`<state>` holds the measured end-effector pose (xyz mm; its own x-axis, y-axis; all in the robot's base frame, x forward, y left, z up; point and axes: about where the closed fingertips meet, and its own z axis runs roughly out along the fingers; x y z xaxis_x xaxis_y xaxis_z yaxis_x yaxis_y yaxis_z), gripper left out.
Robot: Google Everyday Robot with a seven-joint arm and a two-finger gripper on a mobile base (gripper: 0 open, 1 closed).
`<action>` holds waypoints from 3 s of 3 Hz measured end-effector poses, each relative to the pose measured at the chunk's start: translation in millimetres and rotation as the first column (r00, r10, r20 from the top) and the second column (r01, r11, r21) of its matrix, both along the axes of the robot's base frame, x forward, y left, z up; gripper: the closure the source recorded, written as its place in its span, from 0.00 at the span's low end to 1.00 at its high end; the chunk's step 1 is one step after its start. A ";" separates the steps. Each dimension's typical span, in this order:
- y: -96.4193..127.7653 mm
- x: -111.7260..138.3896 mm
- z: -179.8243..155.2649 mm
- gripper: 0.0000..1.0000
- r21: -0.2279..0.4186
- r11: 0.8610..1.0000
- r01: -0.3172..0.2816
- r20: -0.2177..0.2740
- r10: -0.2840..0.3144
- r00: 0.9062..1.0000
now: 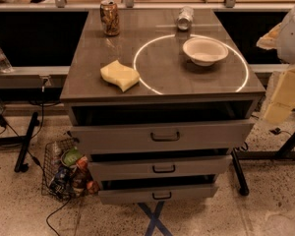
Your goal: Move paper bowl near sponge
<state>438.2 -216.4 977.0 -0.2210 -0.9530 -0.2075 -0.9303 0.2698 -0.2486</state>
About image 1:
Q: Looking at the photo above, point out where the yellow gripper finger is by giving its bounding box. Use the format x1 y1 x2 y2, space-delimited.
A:
264 66 295 124
257 24 281 50

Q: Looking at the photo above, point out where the white paper bowl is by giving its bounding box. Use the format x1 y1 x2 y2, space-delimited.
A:
183 36 228 67

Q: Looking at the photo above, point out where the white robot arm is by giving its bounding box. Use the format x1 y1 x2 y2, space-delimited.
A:
257 6 295 124

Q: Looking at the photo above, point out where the yellow sponge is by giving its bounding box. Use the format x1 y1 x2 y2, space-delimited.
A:
100 60 140 92

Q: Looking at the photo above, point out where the black power adapter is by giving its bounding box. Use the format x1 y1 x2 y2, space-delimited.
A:
269 128 281 135

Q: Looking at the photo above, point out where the black table leg right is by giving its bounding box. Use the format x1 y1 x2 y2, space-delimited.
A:
231 120 295 197

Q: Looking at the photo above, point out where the black table leg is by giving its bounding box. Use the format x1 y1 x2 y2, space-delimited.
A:
231 120 295 197
14 112 39 172

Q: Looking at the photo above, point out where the silver can lying down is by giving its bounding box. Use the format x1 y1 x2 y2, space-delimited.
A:
176 6 194 30

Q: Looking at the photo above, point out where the middle grey drawer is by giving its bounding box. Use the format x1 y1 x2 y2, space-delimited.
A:
88 155 232 181

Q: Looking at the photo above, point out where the grey drawer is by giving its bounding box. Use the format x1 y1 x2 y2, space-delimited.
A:
71 119 254 154
98 184 218 205
88 155 232 181

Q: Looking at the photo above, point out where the grey drawer cabinet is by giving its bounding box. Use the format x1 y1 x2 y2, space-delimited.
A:
61 9 265 191

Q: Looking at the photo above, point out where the top grey drawer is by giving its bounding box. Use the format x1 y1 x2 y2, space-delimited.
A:
71 119 254 154

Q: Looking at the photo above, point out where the bottom grey drawer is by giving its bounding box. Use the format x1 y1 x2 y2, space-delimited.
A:
98 184 218 205

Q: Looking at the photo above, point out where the upright brown drink can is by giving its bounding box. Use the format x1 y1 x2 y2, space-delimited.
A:
100 0 120 36

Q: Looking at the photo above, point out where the clear plastic water bottle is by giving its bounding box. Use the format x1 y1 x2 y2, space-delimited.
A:
0 48 14 73

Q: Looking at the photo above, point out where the black table leg left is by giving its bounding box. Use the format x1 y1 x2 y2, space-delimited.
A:
14 112 39 172

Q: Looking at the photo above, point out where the wire basket with snacks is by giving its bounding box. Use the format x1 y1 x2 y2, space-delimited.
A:
41 139 99 201

